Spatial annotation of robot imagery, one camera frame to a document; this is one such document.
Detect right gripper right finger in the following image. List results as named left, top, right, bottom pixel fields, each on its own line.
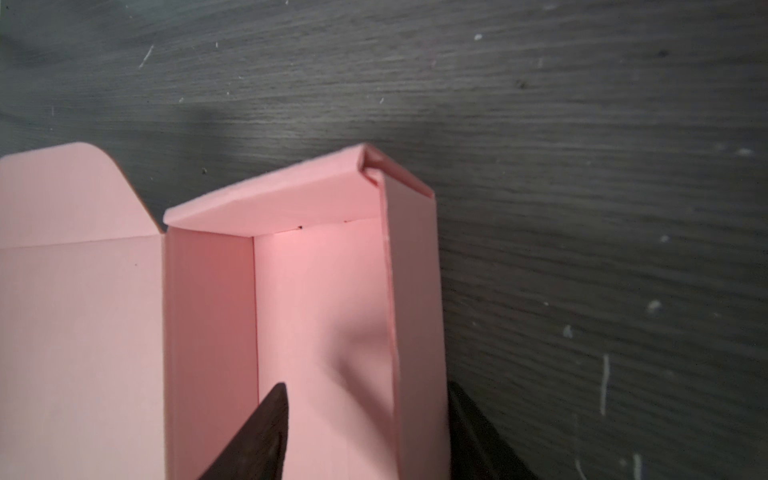
left=448, top=381, right=539, bottom=480

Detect pink paper box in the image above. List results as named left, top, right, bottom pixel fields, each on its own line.
left=1, top=143, right=451, bottom=479

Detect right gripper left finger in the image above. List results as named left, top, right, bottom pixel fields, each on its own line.
left=199, top=382, right=289, bottom=480

